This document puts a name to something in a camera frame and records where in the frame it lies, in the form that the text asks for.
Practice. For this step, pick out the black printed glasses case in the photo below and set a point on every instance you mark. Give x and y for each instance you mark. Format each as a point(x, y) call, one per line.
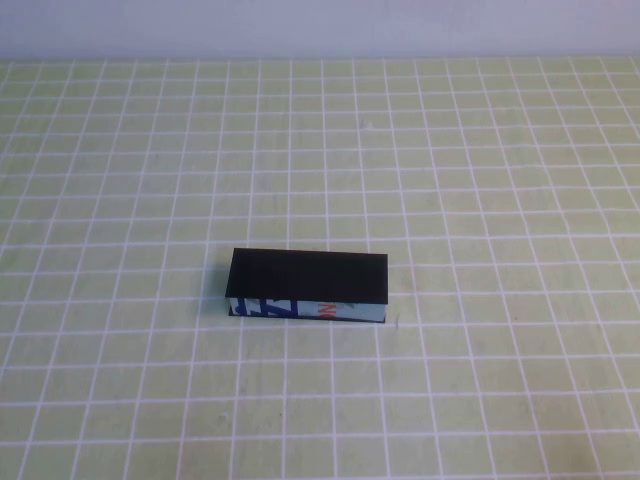
point(310, 275)

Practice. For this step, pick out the green checked tablecloth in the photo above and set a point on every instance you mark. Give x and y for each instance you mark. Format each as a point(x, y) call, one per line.
point(150, 150)

